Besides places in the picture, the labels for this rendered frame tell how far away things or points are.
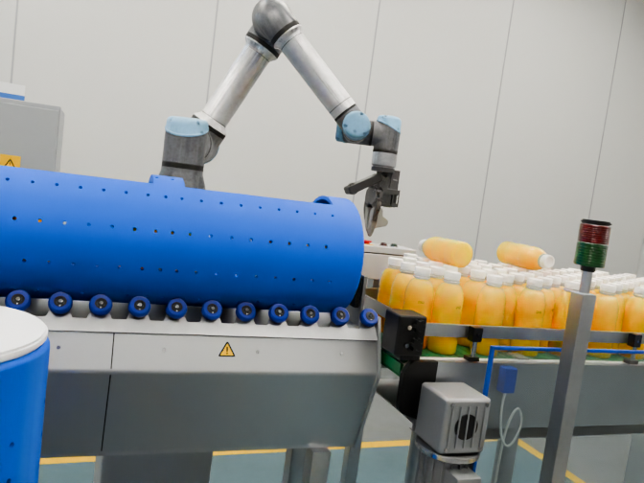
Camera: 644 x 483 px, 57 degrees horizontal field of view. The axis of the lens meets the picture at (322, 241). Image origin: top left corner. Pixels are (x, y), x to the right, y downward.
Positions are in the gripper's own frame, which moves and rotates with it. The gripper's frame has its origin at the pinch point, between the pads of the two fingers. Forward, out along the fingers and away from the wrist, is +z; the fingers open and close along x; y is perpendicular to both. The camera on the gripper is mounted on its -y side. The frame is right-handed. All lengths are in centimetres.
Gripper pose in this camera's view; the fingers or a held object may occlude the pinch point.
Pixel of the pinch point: (367, 232)
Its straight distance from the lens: 182.4
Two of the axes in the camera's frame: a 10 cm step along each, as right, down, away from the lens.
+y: 9.3, 0.9, 3.6
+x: -3.5, -1.3, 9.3
